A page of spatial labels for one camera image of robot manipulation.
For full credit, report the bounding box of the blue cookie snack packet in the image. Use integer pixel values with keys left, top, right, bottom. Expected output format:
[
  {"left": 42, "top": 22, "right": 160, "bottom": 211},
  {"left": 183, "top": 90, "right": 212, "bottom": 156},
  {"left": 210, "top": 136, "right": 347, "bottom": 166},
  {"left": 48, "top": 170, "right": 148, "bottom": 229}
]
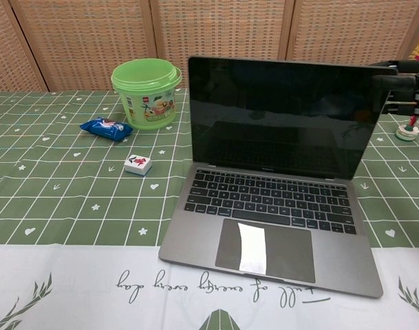
[{"left": 79, "top": 117, "right": 134, "bottom": 142}]

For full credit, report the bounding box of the white mahjong tile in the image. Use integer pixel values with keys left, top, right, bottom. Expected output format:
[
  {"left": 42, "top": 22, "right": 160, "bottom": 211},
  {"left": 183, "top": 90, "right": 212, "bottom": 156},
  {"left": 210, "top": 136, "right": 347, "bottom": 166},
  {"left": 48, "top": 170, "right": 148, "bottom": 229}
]
[{"left": 123, "top": 154, "right": 152, "bottom": 176}]

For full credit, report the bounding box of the green plastic bucket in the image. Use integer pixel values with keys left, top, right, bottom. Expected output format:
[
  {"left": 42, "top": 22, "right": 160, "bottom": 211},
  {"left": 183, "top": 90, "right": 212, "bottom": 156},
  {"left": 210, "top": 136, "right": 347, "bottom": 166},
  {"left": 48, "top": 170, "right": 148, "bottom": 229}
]
[{"left": 111, "top": 58, "right": 183, "bottom": 131}]

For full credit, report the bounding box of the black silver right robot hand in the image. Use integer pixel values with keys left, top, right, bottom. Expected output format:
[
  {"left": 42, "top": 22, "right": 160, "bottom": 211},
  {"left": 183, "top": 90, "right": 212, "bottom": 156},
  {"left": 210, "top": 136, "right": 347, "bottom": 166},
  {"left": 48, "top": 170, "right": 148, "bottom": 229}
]
[{"left": 369, "top": 58, "right": 419, "bottom": 120}]

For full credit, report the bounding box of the silver laptop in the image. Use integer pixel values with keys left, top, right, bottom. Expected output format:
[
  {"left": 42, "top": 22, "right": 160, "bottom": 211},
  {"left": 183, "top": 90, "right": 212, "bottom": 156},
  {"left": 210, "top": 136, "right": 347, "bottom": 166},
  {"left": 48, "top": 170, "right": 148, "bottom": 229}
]
[{"left": 158, "top": 56, "right": 399, "bottom": 299}]

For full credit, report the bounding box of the red yellow feather shuttlecock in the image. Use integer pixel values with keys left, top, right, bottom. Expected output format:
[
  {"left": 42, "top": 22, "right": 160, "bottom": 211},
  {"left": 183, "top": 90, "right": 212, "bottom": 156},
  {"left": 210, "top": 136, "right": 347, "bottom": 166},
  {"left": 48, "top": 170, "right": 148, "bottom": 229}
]
[{"left": 394, "top": 41, "right": 419, "bottom": 142}]

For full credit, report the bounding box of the woven bamboo folding screen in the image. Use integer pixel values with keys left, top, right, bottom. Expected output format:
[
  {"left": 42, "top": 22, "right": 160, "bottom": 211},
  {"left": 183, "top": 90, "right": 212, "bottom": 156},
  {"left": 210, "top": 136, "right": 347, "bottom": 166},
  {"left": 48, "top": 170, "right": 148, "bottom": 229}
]
[{"left": 0, "top": 0, "right": 419, "bottom": 97}]

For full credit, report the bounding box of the green checkered tablecloth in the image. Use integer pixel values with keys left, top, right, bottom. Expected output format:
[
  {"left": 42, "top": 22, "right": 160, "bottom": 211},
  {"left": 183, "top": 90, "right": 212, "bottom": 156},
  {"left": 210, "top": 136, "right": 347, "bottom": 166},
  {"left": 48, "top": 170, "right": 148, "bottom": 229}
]
[{"left": 0, "top": 87, "right": 419, "bottom": 330}]

